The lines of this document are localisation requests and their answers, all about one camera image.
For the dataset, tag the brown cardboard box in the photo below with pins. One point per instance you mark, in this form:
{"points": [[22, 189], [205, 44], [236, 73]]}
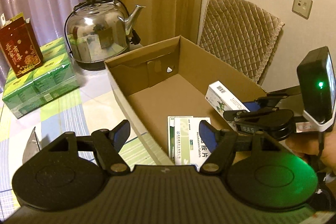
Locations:
{"points": [[171, 78]]}

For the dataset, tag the quilted chair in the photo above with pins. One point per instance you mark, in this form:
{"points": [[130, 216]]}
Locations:
{"points": [[241, 34]]}

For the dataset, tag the steel kettle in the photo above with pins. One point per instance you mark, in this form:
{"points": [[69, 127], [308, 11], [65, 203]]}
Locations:
{"points": [[97, 30]]}

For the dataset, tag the green tissue pack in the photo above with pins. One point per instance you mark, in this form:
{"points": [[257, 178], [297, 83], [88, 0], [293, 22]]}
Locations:
{"points": [[52, 80]]}

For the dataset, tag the green white medicine box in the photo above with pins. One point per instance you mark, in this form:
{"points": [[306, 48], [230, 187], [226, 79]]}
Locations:
{"points": [[221, 99]]}

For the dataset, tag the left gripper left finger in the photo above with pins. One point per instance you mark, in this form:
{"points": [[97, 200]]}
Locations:
{"points": [[107, 145]]}

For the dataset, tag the silver foil tea bag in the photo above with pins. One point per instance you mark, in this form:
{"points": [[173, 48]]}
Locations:
{"points": [[32, 147]]}

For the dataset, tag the single wall socket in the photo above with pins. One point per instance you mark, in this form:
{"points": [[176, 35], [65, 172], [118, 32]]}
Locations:
{"points": [[302, 7]]}

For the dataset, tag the person right hand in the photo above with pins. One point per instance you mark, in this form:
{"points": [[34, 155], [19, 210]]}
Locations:
{"points": [[307, 144]]}

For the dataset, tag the checked tablecloth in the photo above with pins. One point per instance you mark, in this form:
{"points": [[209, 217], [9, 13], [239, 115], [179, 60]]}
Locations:
{"points": [[90, 107]]}

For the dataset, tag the tracker camera box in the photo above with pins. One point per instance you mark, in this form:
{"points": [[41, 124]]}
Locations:
{"points": [[317, 83]]}

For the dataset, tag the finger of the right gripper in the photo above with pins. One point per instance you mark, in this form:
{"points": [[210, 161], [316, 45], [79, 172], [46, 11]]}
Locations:
{"points": [[271, 99], [234, 115]]}

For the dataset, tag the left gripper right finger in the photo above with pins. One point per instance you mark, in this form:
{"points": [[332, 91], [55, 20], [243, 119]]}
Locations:
{"points": [[221, 145]]}

